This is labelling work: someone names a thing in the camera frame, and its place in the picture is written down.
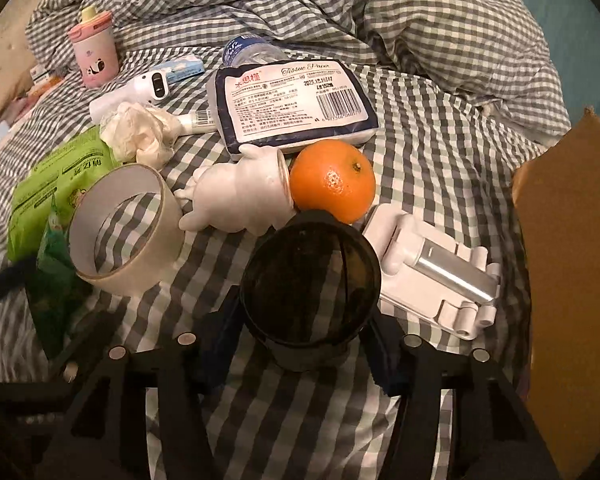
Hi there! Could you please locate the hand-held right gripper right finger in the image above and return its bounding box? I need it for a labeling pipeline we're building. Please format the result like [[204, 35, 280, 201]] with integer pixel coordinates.
[[365, 315, 561, 480]]

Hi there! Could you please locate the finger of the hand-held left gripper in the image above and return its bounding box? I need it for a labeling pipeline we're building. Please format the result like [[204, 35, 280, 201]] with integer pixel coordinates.
[[45, 310, 123, 386]]

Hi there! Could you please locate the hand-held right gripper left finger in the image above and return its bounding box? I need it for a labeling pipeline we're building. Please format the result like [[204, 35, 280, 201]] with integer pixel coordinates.
[[45, 285, 246, 480]]

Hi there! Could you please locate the beige tape roll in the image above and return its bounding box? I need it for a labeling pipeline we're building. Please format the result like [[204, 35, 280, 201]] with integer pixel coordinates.
[[68, 163, 182, 297]]

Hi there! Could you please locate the white phone stand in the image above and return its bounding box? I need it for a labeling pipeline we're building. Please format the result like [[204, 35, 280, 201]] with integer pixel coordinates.
[[362, 205, 502, 342]]

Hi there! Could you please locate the black cup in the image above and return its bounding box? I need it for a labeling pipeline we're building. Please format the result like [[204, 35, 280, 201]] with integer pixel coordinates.
[[239, 210, 382, 372]]

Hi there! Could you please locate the green wet wipes pack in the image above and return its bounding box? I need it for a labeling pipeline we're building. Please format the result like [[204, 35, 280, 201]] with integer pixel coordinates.
[[6, 125, 123, 263]]

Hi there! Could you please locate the white figurine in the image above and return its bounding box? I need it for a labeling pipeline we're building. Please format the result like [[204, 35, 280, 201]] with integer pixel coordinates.
[[174, 144, 297, 235]]

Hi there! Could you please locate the orange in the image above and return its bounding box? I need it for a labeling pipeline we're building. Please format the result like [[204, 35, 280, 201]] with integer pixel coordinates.
[[289, 140, 377, 225]]

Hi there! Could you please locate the cardboard box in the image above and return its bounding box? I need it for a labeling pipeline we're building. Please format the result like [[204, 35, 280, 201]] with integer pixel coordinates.
[[511, 107, 600, 436]]

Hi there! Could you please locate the tissue paper pack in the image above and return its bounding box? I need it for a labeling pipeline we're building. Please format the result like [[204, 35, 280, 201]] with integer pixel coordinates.
[[207, 58, 380, 161]]

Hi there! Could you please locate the white handheld device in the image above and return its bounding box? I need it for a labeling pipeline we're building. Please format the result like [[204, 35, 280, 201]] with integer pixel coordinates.
[[88, 71, 173, 123]]

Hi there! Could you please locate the pink cup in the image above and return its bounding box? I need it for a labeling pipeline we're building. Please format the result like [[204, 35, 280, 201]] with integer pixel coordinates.
[[67, 5, 120, 90]]

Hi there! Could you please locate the small blue and white box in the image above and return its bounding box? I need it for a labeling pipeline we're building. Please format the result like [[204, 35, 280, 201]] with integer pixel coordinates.
[[162, 56, 204, 83]]

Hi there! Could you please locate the clear water bottle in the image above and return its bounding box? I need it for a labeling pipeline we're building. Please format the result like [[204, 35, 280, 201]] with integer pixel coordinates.
[[222, 33, 287, 68]]

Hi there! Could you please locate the green snack packet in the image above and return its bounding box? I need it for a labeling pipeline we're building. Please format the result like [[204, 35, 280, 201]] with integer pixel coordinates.
[[27, 202, 93, 356]]

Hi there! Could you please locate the grey checked bed sheet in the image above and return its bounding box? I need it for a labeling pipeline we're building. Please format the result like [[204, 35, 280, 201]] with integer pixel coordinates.
[[0, 45, 551, 480]]

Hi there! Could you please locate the crumpled white tissue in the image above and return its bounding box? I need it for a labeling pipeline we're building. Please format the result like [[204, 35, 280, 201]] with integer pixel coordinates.
[[99, 101, 181, 170]]

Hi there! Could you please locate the white tube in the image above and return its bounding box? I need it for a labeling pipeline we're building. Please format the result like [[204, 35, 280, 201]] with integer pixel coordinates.
[[172, 108, 216, 136]]

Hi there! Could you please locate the orange packet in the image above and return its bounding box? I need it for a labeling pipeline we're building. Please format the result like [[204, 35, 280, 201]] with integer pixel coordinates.
[[29, 65, 67, 97]]

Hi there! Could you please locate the beige padded headboard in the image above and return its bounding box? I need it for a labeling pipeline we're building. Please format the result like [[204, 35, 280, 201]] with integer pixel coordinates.
[[0, 5, 46, 161]]

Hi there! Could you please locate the grey checked duvet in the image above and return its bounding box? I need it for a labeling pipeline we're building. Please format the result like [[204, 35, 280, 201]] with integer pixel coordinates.
[[25, 0, 573, 136]]

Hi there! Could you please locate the teal curtain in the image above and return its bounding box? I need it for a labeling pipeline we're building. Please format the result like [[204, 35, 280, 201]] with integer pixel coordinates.
[[505, 0, 600, 126]]

